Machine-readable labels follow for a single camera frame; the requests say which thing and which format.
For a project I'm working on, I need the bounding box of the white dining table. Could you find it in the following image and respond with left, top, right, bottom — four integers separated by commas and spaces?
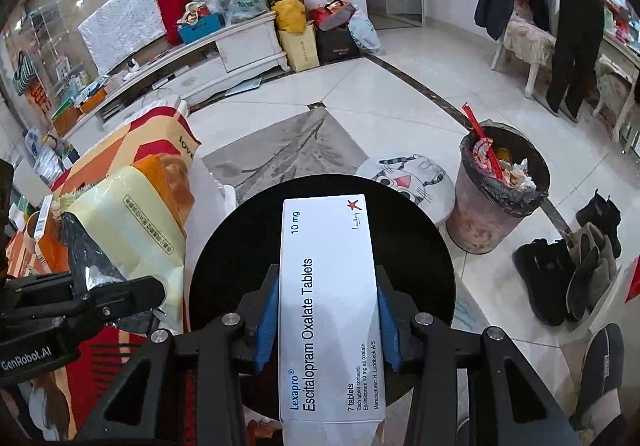
600, 0, 640, 157

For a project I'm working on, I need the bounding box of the cat print round stool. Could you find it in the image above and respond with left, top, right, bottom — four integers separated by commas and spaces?
355, 153, 456, 227

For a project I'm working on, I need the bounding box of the white cushioned chair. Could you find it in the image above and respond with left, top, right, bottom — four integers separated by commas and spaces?
592, 56, 640, 141

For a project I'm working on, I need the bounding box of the red gift bag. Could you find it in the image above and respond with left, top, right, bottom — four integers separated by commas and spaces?
310, 0, 357, 31

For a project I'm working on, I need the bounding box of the black round bin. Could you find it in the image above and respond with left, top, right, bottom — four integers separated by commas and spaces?
186, 174, 457, 422

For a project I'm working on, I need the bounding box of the black paper bag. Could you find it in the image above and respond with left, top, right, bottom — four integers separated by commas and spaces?
315, 23, 361, 64

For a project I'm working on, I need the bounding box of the white cloth covered TV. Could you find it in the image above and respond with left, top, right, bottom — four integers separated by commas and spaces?
77, 0, 168, 76

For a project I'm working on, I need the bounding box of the orange box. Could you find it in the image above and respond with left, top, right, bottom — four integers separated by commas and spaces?
80, 88, 108, 114

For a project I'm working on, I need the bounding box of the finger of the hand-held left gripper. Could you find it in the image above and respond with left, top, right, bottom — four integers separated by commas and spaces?
2, 271, 76, 301
60, 276, 167, 327

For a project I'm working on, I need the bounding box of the white plastic bag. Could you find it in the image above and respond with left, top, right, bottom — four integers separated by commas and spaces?
347, 10, 383, 54

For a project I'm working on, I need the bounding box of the blue basket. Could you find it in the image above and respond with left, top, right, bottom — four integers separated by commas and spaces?
177, 13, 226, 45

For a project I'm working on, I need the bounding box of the striped tote bag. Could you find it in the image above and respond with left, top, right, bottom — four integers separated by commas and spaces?
12, 50, 38, 96

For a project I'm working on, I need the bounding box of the clear plastic shopping bag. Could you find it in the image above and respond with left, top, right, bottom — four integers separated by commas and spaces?
222, 0, 268, 25

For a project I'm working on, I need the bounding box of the pale yellow snack bag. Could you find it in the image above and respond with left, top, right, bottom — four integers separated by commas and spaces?
59, 165, 188, 334

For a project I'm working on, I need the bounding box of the lined waste basket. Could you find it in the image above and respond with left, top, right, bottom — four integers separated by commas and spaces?
445, 121, 551, 254

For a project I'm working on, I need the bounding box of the long red wrapper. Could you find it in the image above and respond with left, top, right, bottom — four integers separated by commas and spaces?
461, 103, 506, 181

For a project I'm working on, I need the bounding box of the black fleece shoe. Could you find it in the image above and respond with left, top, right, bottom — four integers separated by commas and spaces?
512, 238, 576, 327

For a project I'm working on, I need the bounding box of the white TV cabinet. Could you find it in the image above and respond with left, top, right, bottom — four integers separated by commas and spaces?
50, 18, 291, 157

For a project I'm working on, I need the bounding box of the small red hanging decoration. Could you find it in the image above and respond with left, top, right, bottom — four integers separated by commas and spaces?
27, 83, 51, 114

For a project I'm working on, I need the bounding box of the grey slipper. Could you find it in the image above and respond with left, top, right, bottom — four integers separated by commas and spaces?
570, 323, 626, 432

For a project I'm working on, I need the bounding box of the grey rug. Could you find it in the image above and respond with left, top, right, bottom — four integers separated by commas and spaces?
202, 106, 371, 207

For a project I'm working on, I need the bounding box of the tall white box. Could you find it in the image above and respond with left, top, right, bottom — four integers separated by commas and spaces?
34, 196, 55, 239

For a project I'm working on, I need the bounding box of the beige paper bag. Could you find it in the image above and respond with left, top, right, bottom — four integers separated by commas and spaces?
277, 23, 321, 72

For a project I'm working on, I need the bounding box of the black short boot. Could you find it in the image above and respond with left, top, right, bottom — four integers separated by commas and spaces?
575, 193, 623, 259

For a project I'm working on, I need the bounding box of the grey boot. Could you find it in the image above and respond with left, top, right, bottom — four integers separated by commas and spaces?
565, 246, 601, 321
580, 223, 619, 307

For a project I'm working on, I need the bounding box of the brown box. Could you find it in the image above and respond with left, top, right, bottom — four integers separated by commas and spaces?
52, 103, 81, 137

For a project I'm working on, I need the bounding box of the long white medicine box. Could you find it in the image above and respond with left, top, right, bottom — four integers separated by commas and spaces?
278, 196, 387, 446

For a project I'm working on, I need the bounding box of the white dining chair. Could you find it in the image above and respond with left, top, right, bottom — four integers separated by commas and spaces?
492, 0, 558, 99

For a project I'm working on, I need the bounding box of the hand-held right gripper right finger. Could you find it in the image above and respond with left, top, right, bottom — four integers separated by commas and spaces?
376, 266, 583, 446

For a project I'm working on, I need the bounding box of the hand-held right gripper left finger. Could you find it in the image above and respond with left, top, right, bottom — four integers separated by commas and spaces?
75, 263, 281, 446

